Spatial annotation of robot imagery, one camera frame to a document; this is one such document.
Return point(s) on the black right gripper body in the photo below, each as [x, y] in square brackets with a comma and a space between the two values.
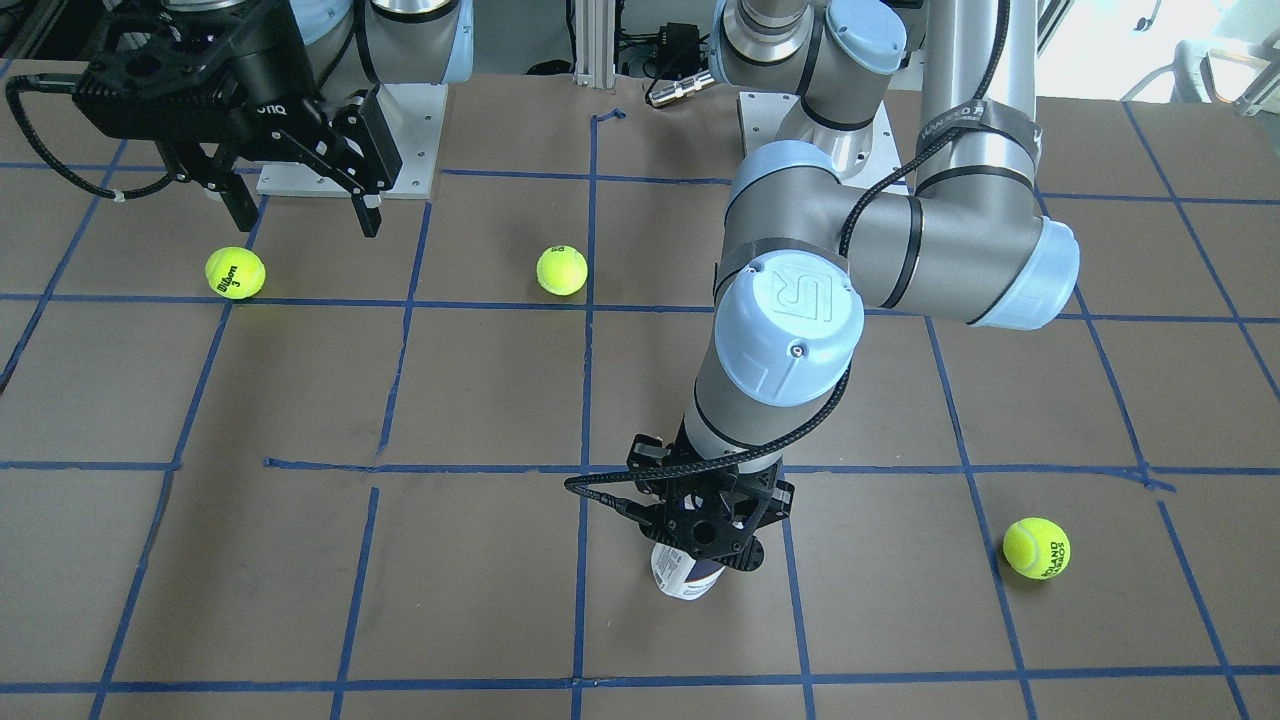
[266, 78]

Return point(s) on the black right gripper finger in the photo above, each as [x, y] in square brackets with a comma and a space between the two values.
[217, 174]
[365, 159]

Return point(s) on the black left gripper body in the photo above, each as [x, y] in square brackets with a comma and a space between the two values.
[646, 459]

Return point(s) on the white blue tennis ball can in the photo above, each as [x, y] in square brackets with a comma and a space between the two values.
[679, 575]

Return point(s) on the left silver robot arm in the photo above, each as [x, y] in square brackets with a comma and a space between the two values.
[809, 242]

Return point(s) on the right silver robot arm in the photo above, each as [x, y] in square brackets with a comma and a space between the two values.
[387, 43]

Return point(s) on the yellow tennis ball by base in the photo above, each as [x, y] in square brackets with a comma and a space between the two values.
[235, 273]

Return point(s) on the yellow tennis ball near front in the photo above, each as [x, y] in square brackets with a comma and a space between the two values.
[562, 270]

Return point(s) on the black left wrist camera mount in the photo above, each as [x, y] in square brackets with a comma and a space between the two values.
[702, 533]

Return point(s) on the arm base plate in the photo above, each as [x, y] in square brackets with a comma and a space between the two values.
[415, 116]
[861, 156]

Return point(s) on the aluminium frame post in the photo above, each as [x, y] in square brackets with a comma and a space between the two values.
[594, 26]

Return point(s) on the silver cable connector plug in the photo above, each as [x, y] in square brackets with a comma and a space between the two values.
[679, 90]

